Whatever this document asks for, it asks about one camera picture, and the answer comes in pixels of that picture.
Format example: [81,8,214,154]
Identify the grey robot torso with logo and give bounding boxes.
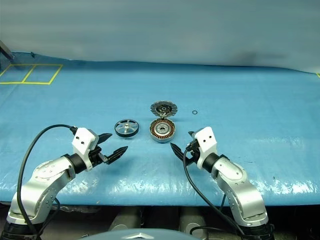
[84,225,181,240]

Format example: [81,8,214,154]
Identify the blue plastic table cover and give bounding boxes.
[0,51,320,207]

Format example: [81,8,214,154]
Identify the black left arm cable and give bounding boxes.
[16,123,77,240]

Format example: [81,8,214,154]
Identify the grey finned rotor disc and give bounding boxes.
[150,100,179,119]

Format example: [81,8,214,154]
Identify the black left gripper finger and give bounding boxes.
[96,132,114,146]
[105,145,129,165]

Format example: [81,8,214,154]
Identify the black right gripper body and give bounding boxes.
[185,139,201,166]

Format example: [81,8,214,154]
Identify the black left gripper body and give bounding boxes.
[88,139,109,171]

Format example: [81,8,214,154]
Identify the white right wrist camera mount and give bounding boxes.
[193,126,218,171]

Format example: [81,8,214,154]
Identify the dark spoked wheel disc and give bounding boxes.
[114,118,141,138]

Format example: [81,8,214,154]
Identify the silver motor stator copper windings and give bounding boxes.
[149,118,179,144]

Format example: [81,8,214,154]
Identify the dark rounded shape under table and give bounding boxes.
[178,206,209,235]
[108,206,144,232]

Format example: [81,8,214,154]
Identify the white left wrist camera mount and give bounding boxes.
[71,127,98,172]

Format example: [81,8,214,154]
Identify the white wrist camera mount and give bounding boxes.
[193,126,218,171]
[71,127,98,172]

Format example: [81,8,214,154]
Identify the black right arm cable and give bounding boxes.
[182,147,248,240]

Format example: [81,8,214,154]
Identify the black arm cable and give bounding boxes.
[16,123,77,240]
[182,147,248,240]

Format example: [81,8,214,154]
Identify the dark metal bar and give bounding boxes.
[0,39,15,61]

